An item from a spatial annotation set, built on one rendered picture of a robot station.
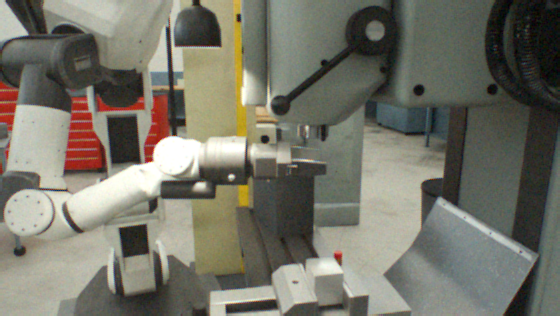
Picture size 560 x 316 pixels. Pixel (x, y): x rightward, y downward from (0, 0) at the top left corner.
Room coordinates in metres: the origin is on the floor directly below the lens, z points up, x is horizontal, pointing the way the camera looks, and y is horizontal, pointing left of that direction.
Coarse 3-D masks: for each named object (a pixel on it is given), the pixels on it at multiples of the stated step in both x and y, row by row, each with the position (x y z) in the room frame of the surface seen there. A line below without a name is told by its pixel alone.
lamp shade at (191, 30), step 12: (180, 12) 0.61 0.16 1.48; (192, 12) 0.60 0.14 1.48; (204, 12) 0.61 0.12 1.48; (180, 24) 0.60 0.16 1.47; (192, 24) 0.60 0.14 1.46; (204, 24) 0.60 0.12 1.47; (216, 24) 0.62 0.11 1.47; (180, 36) 0.60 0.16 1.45; (192, 36) 0.59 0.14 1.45; (204, 36) 0.60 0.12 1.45; (216, 36) 0.61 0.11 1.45; (204, 48) 0.67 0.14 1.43
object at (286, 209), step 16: (256, 192) 1.19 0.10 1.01; (272, 192) 1.05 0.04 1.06; (288, 192) 1.04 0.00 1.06; (304, 192) 1.06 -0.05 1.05; (256, 208) 1.19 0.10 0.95; (272, 208) 1.05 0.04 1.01; (288, 208) 1.04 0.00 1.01; (304, 208) 1.06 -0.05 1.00; (272, 224) 1.05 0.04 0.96; (288, 224) 1.04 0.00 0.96; (304, 224) 1.06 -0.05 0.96
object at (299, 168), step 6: (294, 162) 0.65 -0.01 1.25; (300, 162) 0.65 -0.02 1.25; (306, 162) 0.65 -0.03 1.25; (312, 162) 0.65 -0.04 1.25; (318, 162) 0.65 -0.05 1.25; (324, 162) 0.65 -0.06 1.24; (294, 168) 0.64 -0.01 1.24; (300, 168) 0.65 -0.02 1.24; (306, 168) 0.65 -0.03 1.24; (312, 168) 0.65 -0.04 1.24; (318, 168) 0.65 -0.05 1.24; (324, 168) 0.65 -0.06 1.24; (294, 174) 0.64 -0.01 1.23; (300, 174) 0.65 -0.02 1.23; (306, 174) 0.65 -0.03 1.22; (312, 174) 0.65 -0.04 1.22; (318, 174) 0.65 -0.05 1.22; (324, 174) 0.65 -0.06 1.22
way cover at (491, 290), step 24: (432, 216) 0.91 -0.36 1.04; (456, 216) 0.84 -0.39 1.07; (432, 240) 0.87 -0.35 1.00; (456, 240) 0.80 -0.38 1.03; (480, 240) 0.74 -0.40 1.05; (504, 240) 0.69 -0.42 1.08; (408, 264) 0.87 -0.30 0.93; (456, 264) 0.76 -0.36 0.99; (480, 264) 0.71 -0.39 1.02; (504, 264) 0.67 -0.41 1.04; (528, 264) 0.62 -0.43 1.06; (408, 288) 0.81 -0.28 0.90; (432, 288) 0.77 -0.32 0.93; (456, 288) 0.72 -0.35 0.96; (480, 288) 0.68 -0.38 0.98; (504, 288) 0.64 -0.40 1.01; (432, 312) 0.72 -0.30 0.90; (456, 312) 0.68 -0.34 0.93; (480, 312) 0.65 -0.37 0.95
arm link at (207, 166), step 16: (160, 144) 0.65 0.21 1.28; (176, 144) 0.65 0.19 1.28; (192, 144) 0.68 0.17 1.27; (208, 144) 0.68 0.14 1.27; (160, 160) 0.64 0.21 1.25; (176, 160) 0.64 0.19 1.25; (192, 160) 0.65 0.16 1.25; (208, 160) 0.66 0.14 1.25; (176, 176) 0.65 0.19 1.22; (192, 176) 0.66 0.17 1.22; (208, 176) 0.66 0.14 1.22; (176, 192) 0.66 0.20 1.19; (192, 192) 0.66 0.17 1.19; (208, 192) 0.66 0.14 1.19
